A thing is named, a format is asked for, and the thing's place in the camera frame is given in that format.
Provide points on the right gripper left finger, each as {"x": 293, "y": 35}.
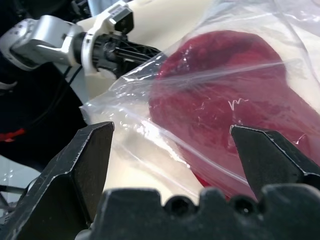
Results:
{"x": 75, "y": 175}

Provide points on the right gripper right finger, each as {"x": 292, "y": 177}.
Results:
{"x": 270, "y": 160}

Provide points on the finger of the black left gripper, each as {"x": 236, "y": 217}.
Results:
{"x": 143, "y": 51}

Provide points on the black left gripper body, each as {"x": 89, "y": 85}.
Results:
{"x": 110, "y": 52}

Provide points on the clear plastic bag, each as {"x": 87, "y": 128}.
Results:
{"x": 140, "y": 120}

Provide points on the red cap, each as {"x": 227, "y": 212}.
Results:
{"x": 225, "y": 100}

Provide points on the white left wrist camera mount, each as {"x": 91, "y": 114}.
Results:
{"x": 110, "y": 17}

